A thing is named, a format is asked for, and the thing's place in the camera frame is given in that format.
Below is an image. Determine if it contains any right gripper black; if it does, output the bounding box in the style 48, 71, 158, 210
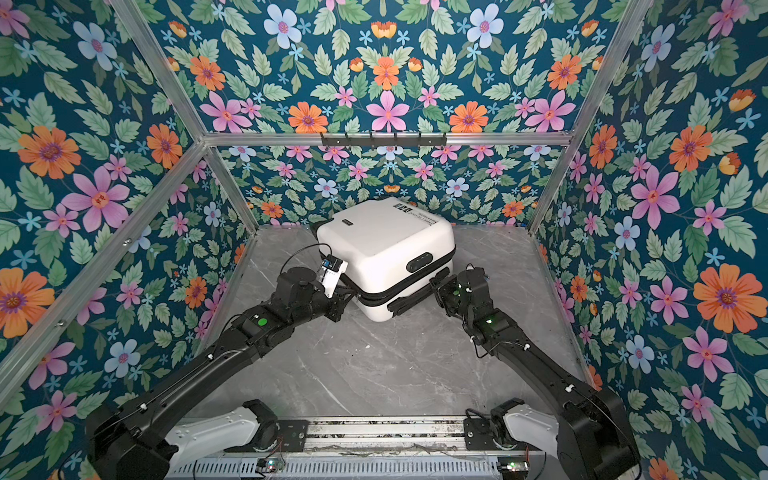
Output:
429, 274, 475, 326

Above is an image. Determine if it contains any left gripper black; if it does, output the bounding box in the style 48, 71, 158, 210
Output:
291, 280, 361, 328

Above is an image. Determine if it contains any white hard-shell suitcase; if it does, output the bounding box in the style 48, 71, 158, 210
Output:
312, 197, 456, 322

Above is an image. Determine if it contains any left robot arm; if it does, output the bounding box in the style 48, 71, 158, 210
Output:
86, 267, 356, 479

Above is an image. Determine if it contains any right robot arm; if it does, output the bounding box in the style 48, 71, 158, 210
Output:
431, 268, 642, 479

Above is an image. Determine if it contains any black hook rack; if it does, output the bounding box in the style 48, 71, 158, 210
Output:
320, 132, 448, 148

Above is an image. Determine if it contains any white vent grille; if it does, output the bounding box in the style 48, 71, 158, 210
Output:
167, 457, 501, 479

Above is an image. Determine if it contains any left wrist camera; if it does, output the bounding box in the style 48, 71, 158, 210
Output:
320, 254, 348, 298

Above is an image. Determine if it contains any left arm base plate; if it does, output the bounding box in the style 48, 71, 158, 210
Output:
231, 419, 310, 453

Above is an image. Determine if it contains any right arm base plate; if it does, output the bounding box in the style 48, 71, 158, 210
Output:
463, 415, 525, 451

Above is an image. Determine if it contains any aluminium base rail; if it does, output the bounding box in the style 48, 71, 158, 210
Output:
161, 415, 631, 460

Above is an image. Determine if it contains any aluminium frame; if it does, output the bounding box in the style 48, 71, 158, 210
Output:
1, 1, 653, 407

